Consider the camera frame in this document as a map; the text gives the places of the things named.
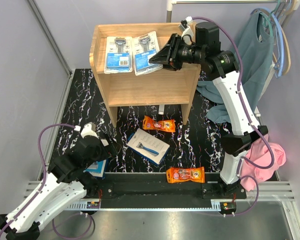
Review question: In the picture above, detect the teal blue t-shirt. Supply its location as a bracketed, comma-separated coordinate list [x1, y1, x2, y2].
[196, 12, 274, 124]

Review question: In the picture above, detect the pink cloth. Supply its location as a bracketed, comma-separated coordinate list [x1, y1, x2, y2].
[240, 138, 286, 183]

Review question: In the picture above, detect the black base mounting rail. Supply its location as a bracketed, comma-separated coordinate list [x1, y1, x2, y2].
[97, 172, 246, 211]

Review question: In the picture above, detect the orange razor pack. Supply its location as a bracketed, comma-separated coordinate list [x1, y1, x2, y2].
[165, 167, 205, 184]
[142, 116, 176, 133]

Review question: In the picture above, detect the Gillette razor blister pack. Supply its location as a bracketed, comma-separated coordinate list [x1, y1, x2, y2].
[104, 36, 133, 74]

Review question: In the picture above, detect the green plastic hanger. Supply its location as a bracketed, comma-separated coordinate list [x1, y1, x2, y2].
[259, 0, 281, 37]

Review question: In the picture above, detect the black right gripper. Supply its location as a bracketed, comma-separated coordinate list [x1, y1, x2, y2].
[148, 33, 205, 72]

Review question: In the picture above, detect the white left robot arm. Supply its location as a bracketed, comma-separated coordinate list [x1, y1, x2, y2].
[0, 133, 120, 240]

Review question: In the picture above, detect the small white bottle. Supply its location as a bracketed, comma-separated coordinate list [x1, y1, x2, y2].
[158, 104, 165, 115]

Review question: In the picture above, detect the aluminium corner frame profile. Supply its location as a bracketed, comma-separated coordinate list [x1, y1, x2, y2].
[26, 0, 72, 77]

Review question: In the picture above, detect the beige wooden hanger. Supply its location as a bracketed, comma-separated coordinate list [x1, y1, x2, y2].
[275, 0, 300, 76]

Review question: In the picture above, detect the blue Harry's razor box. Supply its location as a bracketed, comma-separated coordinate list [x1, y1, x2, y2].
[85, 159, 108, 179]

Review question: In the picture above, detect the metal clothes rack bar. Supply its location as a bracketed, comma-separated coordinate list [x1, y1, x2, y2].
[166, 0, 277, 23]

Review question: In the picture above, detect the blue plastic hanger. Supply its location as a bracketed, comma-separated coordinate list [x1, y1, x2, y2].
[251, 7, 285, 79]

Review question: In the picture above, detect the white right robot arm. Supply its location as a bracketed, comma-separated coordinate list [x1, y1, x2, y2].
[149, 19, 268, 199]

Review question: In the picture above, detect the wooden two-tier shelf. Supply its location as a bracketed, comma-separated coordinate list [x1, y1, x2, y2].
[89, 22, 201, 126]

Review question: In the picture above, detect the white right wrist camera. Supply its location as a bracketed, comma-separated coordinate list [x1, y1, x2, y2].
[179, 16, 194, 45]

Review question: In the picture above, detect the white Harry's razor box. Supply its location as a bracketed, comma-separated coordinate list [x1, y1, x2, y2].
[126, 128, 170, 165]

